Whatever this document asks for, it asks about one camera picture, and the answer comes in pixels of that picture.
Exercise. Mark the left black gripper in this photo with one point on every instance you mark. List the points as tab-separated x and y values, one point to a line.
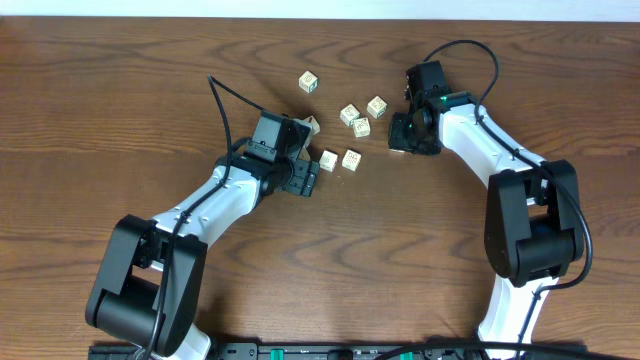
305	176

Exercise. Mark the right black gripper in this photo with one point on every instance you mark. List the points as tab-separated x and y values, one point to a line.
397	141

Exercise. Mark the wooden block with red mark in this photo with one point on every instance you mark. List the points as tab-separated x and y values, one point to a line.
315	129

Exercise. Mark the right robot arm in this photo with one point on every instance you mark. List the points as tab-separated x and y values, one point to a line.
532	231

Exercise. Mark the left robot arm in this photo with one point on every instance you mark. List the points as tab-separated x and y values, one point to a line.
147	288

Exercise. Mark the wooden block green edge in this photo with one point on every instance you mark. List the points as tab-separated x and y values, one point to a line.
377	107

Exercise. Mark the wooden block with teal side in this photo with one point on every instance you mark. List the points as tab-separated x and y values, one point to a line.
308	82

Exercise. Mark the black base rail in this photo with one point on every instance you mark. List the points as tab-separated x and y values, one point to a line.
252	351

